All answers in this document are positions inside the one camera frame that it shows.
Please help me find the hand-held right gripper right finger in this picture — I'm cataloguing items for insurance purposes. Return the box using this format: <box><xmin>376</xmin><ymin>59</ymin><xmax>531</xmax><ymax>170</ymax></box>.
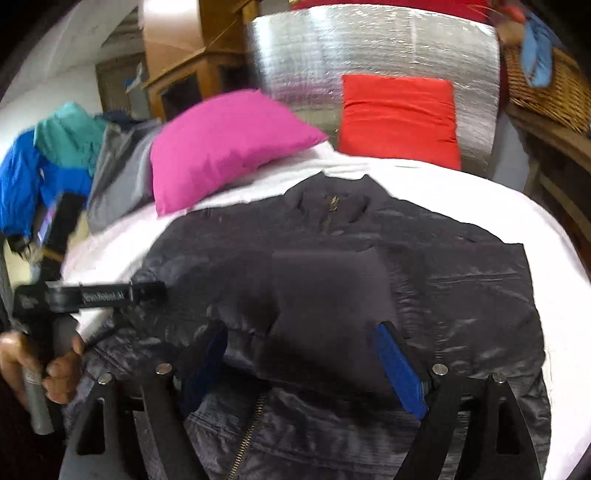
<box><xmin>372</xmin><ymin>320</ymin><xmax>543</xmax><ymax>480</ymax></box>

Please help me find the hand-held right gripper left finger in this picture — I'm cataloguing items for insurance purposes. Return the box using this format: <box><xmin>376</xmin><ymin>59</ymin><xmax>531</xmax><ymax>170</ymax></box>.
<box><xmin>58</xmin><ymin>325</ymin><xmax>232</xmax><ymax>480</ymax></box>

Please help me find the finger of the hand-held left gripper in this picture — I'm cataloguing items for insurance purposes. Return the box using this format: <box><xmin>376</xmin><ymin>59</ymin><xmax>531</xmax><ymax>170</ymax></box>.
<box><xmin>131</xmin><ymin>280</ymin><xmax>168</xmax><ymax>304</ymax></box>

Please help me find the black jacket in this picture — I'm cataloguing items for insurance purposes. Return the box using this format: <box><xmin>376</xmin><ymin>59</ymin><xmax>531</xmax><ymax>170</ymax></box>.
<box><xmin>62</xmin><ymin>173</ymin><xmax>552</xmax><ymax>480</ymax></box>

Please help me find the person's left hand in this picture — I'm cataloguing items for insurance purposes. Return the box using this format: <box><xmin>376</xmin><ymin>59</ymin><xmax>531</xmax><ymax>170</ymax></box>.
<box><xmin>0</xmin><ymin>331</ymin><xmax>87</xmax><ymax>405</ymax></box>

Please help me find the grey garment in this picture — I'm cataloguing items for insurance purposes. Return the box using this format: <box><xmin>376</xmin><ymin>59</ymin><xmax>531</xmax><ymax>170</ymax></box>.
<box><xmin>87</xmin><ymin>121</ymin><xmax>162</xmax><ymax>234</ymax></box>

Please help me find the blue jacket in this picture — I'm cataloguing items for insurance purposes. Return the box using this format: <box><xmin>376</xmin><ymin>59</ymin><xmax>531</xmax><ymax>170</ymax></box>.
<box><xmin>0</xmin><ymin>129</ymin><xmax>93</xmax><ymax>236</ymax></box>

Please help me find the magenta cloth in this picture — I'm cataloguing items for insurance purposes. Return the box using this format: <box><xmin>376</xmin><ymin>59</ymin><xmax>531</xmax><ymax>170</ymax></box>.
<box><xmin>150</xmin><ymin>89</ymin><xmax>329</xmax><ymax>217</ymax></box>

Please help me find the teal garment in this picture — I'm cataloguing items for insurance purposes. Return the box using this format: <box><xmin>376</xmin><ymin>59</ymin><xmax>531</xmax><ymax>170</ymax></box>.
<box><xmin>33</xmin><ymin>102</ymin><xmax>109</xmax><ymax>178</ymax></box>

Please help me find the white blanket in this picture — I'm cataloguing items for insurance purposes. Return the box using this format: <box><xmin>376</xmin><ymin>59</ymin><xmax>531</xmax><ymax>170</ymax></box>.
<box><xmin>62</xmin><ymin>138</ymin><xmax>591</xmax><ymax>480</ymax></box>

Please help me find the wooden cabinet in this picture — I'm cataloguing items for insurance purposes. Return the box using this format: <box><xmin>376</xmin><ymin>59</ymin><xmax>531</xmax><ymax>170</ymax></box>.
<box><xmin>139</xmin><ymin>0</ymin><xmax>259</xmax><ymax>123</ymax></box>

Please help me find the wooden side table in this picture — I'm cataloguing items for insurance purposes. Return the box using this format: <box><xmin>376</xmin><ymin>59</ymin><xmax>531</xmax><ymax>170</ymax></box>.
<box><xmin>505</xmin><ymin>106</ymin><xmax>591</xmax><ymax>259</ymax></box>

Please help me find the wicker basket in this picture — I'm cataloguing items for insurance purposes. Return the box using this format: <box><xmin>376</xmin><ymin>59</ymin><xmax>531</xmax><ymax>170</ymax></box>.
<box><xmin>501</xmin><ymin>41</ymin><xmax>591</xmax><ymax>134</ymax></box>

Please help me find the silver foil mat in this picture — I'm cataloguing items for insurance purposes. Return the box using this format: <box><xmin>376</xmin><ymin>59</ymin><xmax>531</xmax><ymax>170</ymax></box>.
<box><xmin>245</xmin><ymin>4</ymin><xmax>502</xmax><ymax>178</ymax></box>

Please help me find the light blue cloth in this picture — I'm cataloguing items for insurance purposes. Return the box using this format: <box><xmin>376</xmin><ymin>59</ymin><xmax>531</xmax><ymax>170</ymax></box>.
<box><xmin>519</xmin><ymin>11</ymin><xmax>561</xmax><ymax>88</ymax></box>

